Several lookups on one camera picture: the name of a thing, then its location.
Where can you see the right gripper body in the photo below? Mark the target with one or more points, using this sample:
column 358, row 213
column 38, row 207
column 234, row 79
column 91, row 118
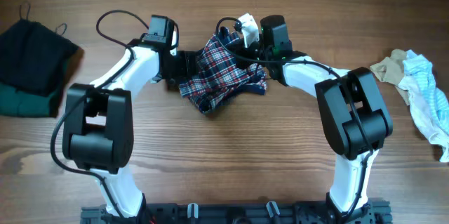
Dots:
column 255, row 50

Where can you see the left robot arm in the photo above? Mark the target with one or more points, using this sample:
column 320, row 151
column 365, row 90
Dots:
column 97, row 126

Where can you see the red blue plaid garment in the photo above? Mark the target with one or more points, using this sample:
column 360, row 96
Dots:
column 219, row 79

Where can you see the beige garment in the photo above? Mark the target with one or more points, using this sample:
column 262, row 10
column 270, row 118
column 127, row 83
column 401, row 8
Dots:
column 391, row 70

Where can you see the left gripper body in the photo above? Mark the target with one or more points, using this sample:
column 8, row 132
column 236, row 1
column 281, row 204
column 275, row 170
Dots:
column 178, row 67

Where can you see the black folded garment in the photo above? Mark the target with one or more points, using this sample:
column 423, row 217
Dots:
column 33, row 57

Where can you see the green folded garment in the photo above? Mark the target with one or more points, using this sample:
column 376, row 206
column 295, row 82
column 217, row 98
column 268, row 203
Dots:
column 24, row 104

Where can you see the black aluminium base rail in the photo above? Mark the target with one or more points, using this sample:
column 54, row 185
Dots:
column 231, row 213

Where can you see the light blue striped garment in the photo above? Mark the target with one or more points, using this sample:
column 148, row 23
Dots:
column 428, row 104

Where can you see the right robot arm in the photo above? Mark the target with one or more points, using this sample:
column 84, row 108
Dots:
column 355, row 122

